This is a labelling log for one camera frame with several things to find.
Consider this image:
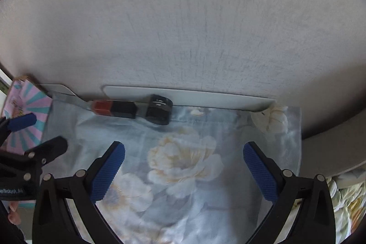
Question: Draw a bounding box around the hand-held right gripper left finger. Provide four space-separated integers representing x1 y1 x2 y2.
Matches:
32 141 126 244

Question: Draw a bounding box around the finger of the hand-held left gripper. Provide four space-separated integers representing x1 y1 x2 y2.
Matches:
0 136 68 180
0 113 38 144

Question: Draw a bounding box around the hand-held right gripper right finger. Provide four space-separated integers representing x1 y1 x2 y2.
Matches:
242 142 336 244

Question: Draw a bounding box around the white desktop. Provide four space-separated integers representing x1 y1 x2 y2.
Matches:
38 83 276 113

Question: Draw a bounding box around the person's left hand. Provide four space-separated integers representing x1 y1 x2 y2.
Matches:
8 201 22 225

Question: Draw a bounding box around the pink striped cardboard box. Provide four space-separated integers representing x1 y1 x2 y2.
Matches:
0 77 53 153

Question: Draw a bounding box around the red and black lipstick box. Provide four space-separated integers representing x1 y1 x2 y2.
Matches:
91 99 137 119

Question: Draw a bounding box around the blue floral cloth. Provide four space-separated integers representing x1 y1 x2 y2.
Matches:
17 95 304 244

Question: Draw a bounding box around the beige upholstered furniture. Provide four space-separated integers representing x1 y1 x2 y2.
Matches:
301 115 366 176

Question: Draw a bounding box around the black cosmetic jar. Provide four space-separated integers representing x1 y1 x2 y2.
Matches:
145 94 173 126

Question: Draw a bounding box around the yellow floral quilt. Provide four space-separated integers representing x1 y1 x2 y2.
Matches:
326 168 366 236

